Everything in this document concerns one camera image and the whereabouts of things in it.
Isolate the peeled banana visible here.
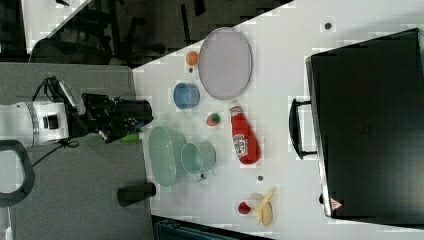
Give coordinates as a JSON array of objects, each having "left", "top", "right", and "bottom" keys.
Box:
[{"left": 250, "top": 188, "right": 276, "bottom": 227}]

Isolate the orange fruit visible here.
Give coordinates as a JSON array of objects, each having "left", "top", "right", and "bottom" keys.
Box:
[{"left": 185, "top": 51, "right": 199, "bottom": 66}]

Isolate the black cable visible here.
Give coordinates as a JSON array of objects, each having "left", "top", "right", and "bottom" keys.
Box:
[{"left": 31, "top": 77, "right": 81, "bottom": 168}]

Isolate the red ketchup bottle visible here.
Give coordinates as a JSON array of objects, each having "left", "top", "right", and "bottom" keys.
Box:
[{"left": 229, "top": 104, "right": 261, "bottom": 165}]

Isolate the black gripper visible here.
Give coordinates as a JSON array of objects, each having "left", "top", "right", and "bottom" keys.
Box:
[{"left": 82, "top": 94, "right": 153, "bottom": 143}]

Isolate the small red fruit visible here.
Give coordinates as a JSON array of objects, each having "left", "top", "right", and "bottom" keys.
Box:
[{"left": 238, "top": 202, "right": 251, "bottom": 215}]

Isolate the green oval strainer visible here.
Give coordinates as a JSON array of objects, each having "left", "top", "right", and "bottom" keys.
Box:
[{"left": 148, "top": 126, "right": 186, "bottom": 187}]

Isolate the green mug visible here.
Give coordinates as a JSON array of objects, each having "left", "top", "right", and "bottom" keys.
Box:
[{"left": 181, "top": 141, "right": 216, "bottom": 181}]

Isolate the blue bowl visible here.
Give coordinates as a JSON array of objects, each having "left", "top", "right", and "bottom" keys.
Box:
[{"left": 173, "top": 82, "right": 200, "bottom": 110}]

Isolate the large grey plate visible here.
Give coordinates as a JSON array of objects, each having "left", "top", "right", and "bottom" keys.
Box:
[{"left": 198, "top": 27, "right": 252, "bottom": 100}]

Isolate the black toaster oven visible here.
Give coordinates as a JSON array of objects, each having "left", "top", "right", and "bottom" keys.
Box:
[{"left": 305, "top": 28, "right": 424, "bottom": 229}]

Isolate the toy strawberry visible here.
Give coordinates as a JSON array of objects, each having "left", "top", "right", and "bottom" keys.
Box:
[{"left": 206, "top": 113, "right": 221, "bottom": 126}]

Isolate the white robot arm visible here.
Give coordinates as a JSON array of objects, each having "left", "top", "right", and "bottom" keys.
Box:
[{"left": 1, "top": 94, "right": 153, "bottom": 208}]

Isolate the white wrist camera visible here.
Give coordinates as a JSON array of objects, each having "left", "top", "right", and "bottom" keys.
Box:
[{"left": 58, "top": 80, "right": 86, "bottom": 115}]

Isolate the black cylinder post lower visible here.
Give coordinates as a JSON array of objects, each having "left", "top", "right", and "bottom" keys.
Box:
[{"left": 117, "top": 183, "right": 157, "bottom": 207}]

